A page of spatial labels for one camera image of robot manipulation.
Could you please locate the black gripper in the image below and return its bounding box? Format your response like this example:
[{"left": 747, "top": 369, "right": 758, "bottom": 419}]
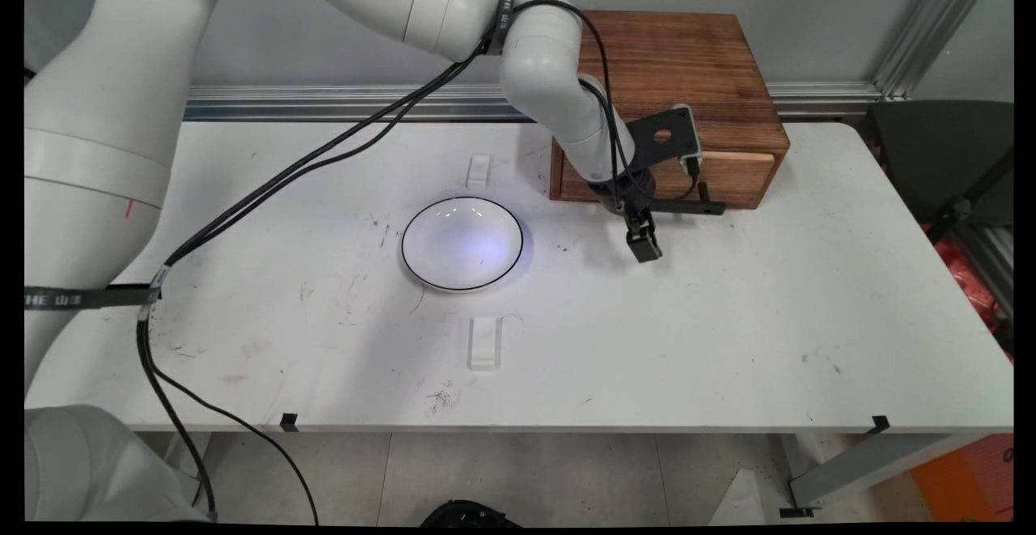
[{"left": 587, "top": 164, "right": 664, "bottom": 264}]

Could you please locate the black drawer handle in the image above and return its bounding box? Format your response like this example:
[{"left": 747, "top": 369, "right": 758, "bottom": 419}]
[{"left": 647, "top": 182, "right": 727, "bottom": 216}]

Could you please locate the wooden drawer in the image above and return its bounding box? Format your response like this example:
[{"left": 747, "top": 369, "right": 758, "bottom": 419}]
[{"left": 560, "top": 150, "right": 778, "bottom": 207}]

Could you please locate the white bowl with black rim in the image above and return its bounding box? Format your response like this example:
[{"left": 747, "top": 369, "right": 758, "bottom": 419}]
[{"left": 401, "top": 197, "right": 524, "bottom": 291}]

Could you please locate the brown wooden drawer cabinet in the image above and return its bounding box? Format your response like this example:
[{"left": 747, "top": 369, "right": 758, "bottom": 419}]
[{"left": 549, "top": 9, "right": 792, "bottom": 210}]

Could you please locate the dark grey chair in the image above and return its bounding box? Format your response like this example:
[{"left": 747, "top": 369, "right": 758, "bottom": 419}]
[{"left": 864, "top": 100, "right": 1014, "bottom": 232}]

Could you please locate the red plastic bag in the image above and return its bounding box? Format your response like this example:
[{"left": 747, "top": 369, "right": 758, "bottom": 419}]
[{"left": 923, "top": 223, "right": 1014, "bottom": 354}]

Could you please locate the black device on floor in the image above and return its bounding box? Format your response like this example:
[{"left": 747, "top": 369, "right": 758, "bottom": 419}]
[{"left": 421, "top": 500, "right": 524, "bottom": 528}]

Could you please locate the short aluminium profile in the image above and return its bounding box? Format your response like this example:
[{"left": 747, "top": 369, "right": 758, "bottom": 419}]
[{"left": 951, "top": 223, "right": 1014, "bottom": 321}]

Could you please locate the orange box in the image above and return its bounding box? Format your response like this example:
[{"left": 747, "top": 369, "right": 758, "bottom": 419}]
[{"left": 911, "top": 434, "right": 1014, "bottom": 522}]

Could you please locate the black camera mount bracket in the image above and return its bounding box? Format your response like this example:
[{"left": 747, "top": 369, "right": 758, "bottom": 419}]
[{"left": 625, "top": 106, "right": 698, "bottom": 180}]

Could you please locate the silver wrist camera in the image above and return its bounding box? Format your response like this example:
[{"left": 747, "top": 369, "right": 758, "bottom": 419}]
[{"left": 670, "top": 103, "right": 704, "bottom": 177}]

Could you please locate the black printed velcro strap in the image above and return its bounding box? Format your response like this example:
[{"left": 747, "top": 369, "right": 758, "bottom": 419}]
[{"left": 484, "top": 0, "right": 518, "bottom": 57}]

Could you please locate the horizontal aluminium frame rail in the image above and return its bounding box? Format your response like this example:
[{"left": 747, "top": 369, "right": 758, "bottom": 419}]
[{"left": 185, "top": 83, "right": 885, "bottom": 122}]

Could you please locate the diagonal aluminium frame rail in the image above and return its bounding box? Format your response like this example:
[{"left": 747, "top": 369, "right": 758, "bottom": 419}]
[{"left": 873, "top": 0, "right": 1001, "bottom": 100}]

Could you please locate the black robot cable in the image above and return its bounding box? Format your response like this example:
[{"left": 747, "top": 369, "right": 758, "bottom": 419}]
[
  {"left": 134, "top": 0, "right": 632, "bottom": 525},
  {"left": 134, "top": 0, "right": 705, "bottom": 520}
]

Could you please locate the grey printed velcro strap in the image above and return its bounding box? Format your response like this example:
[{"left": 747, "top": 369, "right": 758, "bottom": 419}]
[{"left": 24, "top": 282, "right": 163, "bottom": 312}]

